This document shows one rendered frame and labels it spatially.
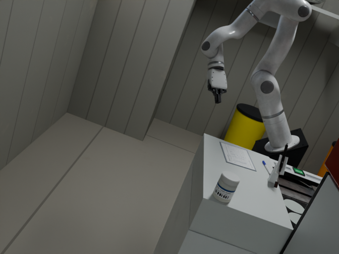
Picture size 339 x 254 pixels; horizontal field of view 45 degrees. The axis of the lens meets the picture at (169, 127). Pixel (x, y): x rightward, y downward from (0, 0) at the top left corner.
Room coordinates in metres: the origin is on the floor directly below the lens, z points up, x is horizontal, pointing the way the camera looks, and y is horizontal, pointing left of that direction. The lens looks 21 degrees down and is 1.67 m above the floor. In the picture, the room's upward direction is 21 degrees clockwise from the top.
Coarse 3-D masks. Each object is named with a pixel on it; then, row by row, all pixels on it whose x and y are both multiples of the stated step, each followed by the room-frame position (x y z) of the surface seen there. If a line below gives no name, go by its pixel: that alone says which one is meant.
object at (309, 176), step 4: (272, 160) 1.92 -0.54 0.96; (272, 164) 1.87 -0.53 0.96; (288, 168) 1.91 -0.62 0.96; (292, 168) 1.91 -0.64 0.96; (292, 172) 1.86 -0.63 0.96; (304, 172) 1.92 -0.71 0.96; (308, 172) 1.94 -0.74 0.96; (300, 176) 1.85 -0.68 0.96; (304, 176) 1.87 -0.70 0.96; (308, 176) 1.90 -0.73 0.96; (312, 176) 1.92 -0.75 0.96; (316, 176) 1.93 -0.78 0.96; (312, 180) 1.86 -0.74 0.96; (316, 180) 1.88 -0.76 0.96; (320, 180) 1.91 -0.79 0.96
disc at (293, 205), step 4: (284, 200) 1.66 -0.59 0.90; (288, 200) 1.68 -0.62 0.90; (288, 204) 1.64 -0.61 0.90; (292, 204) 1.65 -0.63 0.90; (296, 204) 1.67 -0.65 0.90; (292, 208) 1.62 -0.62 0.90; (296, 208) 1.63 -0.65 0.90; (300, 208) 1.64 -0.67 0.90; (296, 212) 1.59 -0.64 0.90; (300, 212) 1.61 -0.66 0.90
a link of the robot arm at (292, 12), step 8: (256, 0) 2.13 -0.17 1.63; (264, 0) 2.12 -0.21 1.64; (272, 0) 2.12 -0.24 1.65; (280, 0) 2.12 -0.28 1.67; (288, 0) 2.10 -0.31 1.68; (296, 0) 2.08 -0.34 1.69; (304, 0) 2.09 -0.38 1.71; (248, 8) 2.13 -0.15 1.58; (256, 8) 2.11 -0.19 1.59; (264, 8) 2.12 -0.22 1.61; (272, 8) 2.13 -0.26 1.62; (280, 8) 2.11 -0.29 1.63; (288, 8) 2.09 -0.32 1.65; (296, 8) 2.06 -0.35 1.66; (304, 8) 2.06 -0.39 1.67; (256, 16) 2.11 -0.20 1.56; (288, 16) 2.09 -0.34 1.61; (296, 16) 2.06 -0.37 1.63; (304, 16) 2.06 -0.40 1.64
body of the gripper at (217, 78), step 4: (212, 68) 2.05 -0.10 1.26; (216, 68) 2.05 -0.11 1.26; (220, 68) 2.05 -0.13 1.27; (208, 72) 2.05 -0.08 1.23; (212, 72) 2.03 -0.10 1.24; (216, 72) 2.04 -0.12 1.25; (220, 72) 2.06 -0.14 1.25; (224, 72) 2.08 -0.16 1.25; (208, 76) 2.03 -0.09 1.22; (212, 76) 2.02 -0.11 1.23; (216, 76) 2.03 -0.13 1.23; (220, 76) 2.04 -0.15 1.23; (224, 76) 2.06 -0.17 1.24; (208, 80) 2.03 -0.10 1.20; (212, 80) 2.01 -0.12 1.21; (216, 80) 2.02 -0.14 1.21; (220, 80) 2.03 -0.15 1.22; (224, 80) 2.05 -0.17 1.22; (208, 84) 2.02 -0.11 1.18; (212, 84) 1.99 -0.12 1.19; (216, 84) 2.01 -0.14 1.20; (220, 84) 2.02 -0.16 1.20; (224, 84) 2.04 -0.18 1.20; (220, 88) 2.02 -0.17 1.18; (224, 88) 2.03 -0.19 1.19
